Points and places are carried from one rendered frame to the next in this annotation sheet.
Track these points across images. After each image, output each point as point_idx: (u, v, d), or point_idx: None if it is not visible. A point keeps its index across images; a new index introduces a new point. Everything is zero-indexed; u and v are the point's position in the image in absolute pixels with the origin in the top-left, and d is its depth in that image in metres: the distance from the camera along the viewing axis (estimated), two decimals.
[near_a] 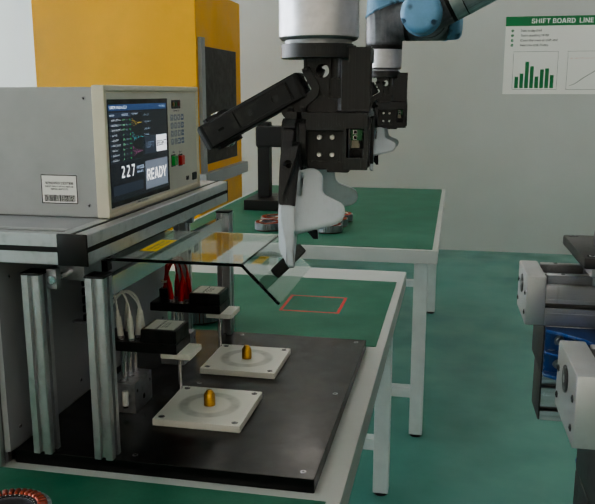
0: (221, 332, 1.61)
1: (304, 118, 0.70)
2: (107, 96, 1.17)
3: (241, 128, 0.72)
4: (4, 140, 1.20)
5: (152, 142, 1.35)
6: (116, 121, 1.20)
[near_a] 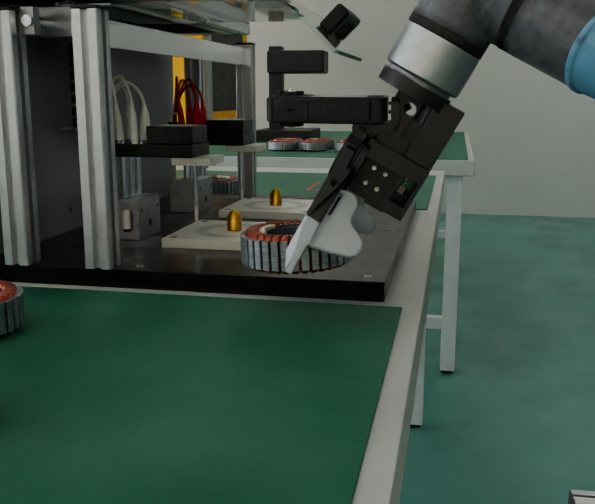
0: (243, 181, 1.32)
1: (370, 145, 0.69)
2: None
3: (308, 120, 0.71)
4: None
5: None
6: None
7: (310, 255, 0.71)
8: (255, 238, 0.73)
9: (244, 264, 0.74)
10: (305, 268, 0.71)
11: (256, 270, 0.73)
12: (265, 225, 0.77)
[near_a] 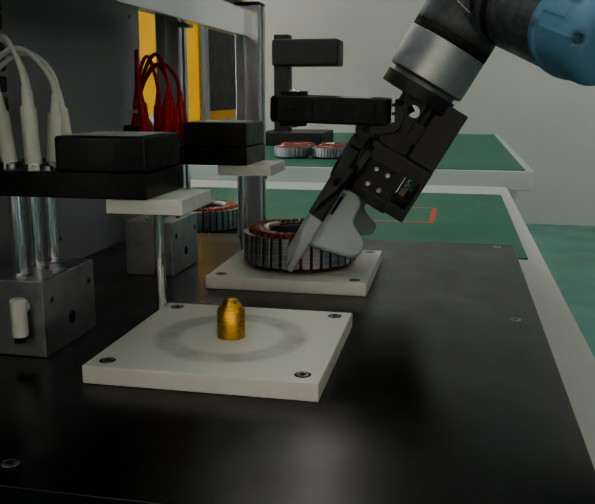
0: (246, 220, 0.83)
1: (374, 146, 0.69)
2: None
3: (312, 119, 0.71)
4: None
5: None
6: None
7: (311, 254, 0.71)
8: (258, 234, 0.73)
9: (246, 259, 0.74)
10: (306, 267, 0.71)
11: (257, 266, 0.73)
12: (270, 222, 0.77)
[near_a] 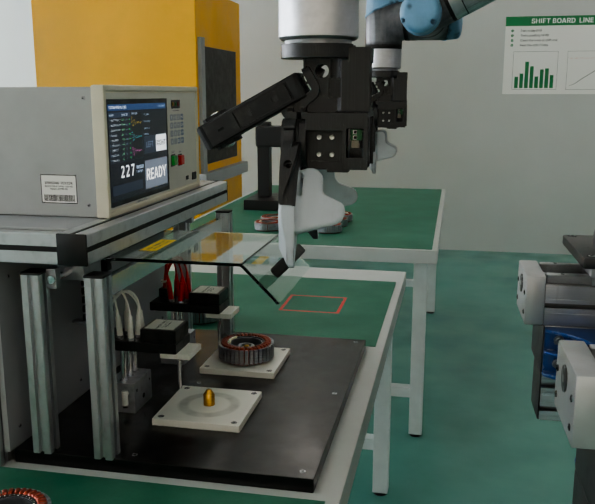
0: (221, 332, 1.61)
1: (304, 118, 0.70)
2: (107, 96, 1.17)
3: (241, 128, 0.72)
4: (3, 140, 1.21)
5: (151, 142, 1.35)
6: (115, 121, 1.20)
7: (249, 357, 1.49)
8: (224, 346, 1.51)
9: (219, 357, 1.53)
10: (246, 363, 1.49)
11: (224, 361, 1.52)
12: (232, 337, 1.56)
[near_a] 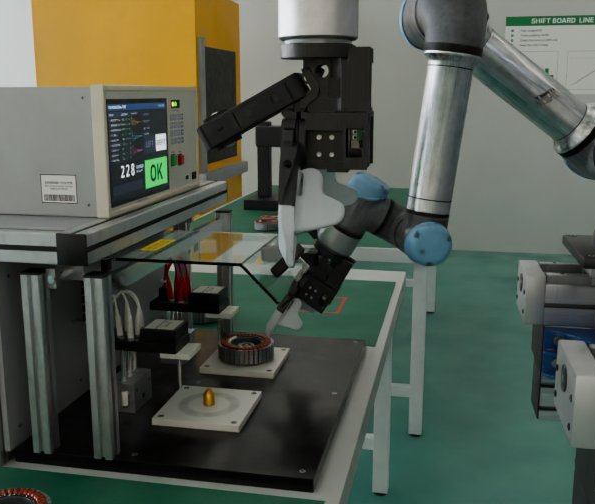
0: (220, 332, 1.61)
1: (304, 118, 0.70)
2: (106, 96, 1.17)
3: (241, 128, 0.72)
4: (3, 140, 1.21)
5: (151, 142, 1.35)
6: (115, 121, 1.20)
7: (249, 357, 1.49)
8: (224, 346, 1.51)
9: (219, 357, 1.53)
10: (246, 363, 1.49)
11: (224, 361, 1.52)
12: (232, 337, 1.56)
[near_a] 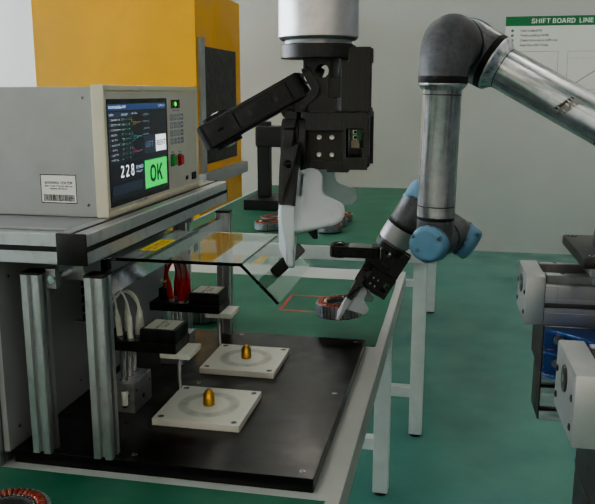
0: (220, 332, 1.61)
1: (304, 118, 0.70)
2: (106, 96, 1.17)
3: (241, 128, 0.72)
4: (3, 140, 1.20)
5: (151, 142, 1.35)
6: (115, 121, 1.20)
7: (347, 312, 1.73)
8: (323, 305, 1.74)
9: (318, 315, 1.76)
10: (345, 318, 1.73)
11: (323, 318, 1.75)
12: (326, 298, 1.79)
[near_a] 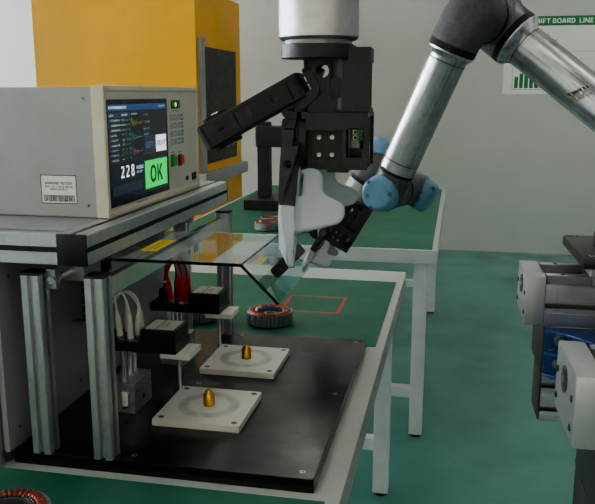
0: (220, 332, 1.61)
1: (304, 118, 0.70)
2: (106, 96, 1.17)
3: (241, 128, 0.72)
4: (3, 140, 1.20)
5: (151, 142, 1.35)
6: (115, 121, 1.20)
7: (274, 321, 1.84)
8: (253, 313, 1.85)
9: (248, 323, 1.87)
10: (272, 326, 1.83)
11: (253, 326, 1.86)
12: (257, 306, 1.90)
